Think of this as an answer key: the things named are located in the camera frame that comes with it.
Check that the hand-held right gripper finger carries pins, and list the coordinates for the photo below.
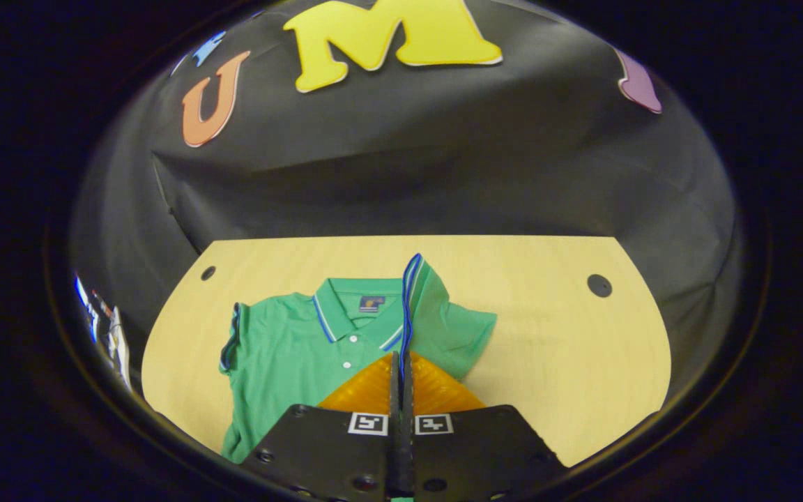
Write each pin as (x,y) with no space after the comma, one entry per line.
(407,397)
(395,397)

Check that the green T-shirt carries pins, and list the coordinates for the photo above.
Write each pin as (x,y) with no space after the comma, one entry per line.
(283,348)

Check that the black backdrop cloth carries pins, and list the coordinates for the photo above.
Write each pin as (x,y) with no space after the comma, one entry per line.
(443,153)

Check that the bright white panel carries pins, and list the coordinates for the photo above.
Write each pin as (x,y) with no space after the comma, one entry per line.
(98,314)

